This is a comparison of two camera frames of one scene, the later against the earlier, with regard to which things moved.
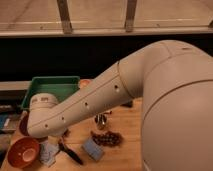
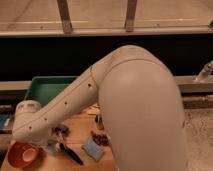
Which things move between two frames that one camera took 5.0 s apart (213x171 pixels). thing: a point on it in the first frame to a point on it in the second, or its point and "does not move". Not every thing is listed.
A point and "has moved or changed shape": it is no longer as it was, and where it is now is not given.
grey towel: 47,152 has moved or changed shape
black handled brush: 62,147 does not move
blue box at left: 7,123 does not move
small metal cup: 100,121 does not move
